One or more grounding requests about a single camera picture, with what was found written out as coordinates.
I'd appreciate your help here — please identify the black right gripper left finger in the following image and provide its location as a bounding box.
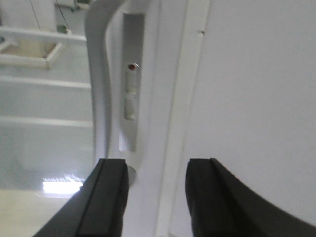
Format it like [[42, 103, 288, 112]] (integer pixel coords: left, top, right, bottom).
[[35, 158, 129, 237]]

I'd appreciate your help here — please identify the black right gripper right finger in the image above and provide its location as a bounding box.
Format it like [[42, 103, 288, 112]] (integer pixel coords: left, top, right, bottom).
[[186, 158, 316, 237]]

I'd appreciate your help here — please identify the white sliding glass door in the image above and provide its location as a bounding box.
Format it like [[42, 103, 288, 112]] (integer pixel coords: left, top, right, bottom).
[[0, 0, 208, 237]]

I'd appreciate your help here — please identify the white door handle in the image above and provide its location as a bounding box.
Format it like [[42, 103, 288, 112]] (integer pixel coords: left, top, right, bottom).
[[84, 0, 125, 160]]

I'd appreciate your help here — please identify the white door lock plate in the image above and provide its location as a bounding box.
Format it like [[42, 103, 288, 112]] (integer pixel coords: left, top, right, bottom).
[[119, 12, 145, 152]]

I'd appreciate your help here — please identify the wooden tray with white rim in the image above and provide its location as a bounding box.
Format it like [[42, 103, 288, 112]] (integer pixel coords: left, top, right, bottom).
[[0, 41, 65, 70]]

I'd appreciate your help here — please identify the white wall panel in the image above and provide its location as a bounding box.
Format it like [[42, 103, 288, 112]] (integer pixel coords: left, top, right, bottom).
[[170, 0, 316, 237]]

